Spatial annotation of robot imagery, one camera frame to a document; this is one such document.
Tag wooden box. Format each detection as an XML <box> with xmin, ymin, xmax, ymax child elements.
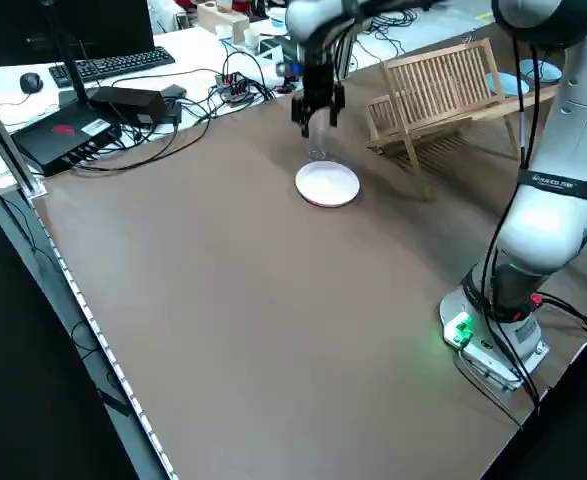
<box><xmin>196</xmin><ymin>2</ymin><xmax>250</xmax><ymax>41</ymax></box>

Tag aluminium frame post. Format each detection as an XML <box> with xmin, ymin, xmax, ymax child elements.
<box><xmin>0</xmin><ymin>67</ymin><xmax>49</xmax><ymax>197</ymax></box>

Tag blue round plate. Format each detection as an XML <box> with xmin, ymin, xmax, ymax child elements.
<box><xmin>485</xmin><ymin>71</ymin><xmax>532</xmax><ymax>99</ymax></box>
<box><xmin>520</xmin><ymin>58</ymin><xmax>563</xmax><ymax>84</ymax></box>

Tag long black cable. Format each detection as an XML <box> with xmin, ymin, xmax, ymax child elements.
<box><xmin>70</xmin><ymin>107</ymin><xmax>212</xmax><ymax>174</ymax></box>

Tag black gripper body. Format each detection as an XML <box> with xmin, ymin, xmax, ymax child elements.
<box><xmin>302</xmin><ymin>63</ymin><xmax>337</xmax><ymax>107</ymax></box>

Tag clear bottle white cap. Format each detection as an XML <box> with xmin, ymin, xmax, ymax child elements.
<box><xmin>306</xmin><ymin>112</ymin><xmax>330</xmax><ymax>162</ymax></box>

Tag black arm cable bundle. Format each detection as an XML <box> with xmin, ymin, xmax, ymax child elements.
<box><xmin>460</xmin><ymin>29</ymin><xmax>587</xmax><ymax>416</ymax></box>

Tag wooden dish rack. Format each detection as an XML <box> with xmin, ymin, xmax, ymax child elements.
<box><xmin>365</xmin><ymin>38</ymin><xmax>559</xmax><ymax>202</ymax></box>

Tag usb hub red plugs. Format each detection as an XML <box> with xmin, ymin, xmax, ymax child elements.
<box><xmin>215</xmin><ymin>72</ymin><xmax>254</xmax><ymax>106</ymax></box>

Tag black computer monitor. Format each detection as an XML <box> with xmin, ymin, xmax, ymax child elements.
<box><xmin>0</xmin><ymin>0</ymin><xmax>155</xmax><ymax>69</ymax></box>

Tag black power adapter brick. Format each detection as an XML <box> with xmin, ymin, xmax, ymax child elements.
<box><xmin>90</xmin><ymin>85</ymin><xmax>167</xmax><ymax>126</ymax></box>

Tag black stand pole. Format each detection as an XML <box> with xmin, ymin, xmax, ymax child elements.
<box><xmin>47</xmin><ymin>0</ymin><xmax>92</xmax><ymax>104</ymax></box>

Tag pale round plate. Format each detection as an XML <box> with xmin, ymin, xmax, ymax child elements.
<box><xmin>294</xmin><ymin>160</ymin><xmax>362</xmax><ymax>209</ymax></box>

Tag black keyboard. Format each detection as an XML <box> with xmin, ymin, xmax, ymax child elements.
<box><xmin>48</xmin><ymin>46</ymin><xmax>177</xmax><ymax>84</ymax></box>

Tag black box red logo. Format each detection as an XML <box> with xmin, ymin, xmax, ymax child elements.
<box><xmin>11</xmin><ymin>102</ymin><xmax>124</xmax><ymax>177</ymax></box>

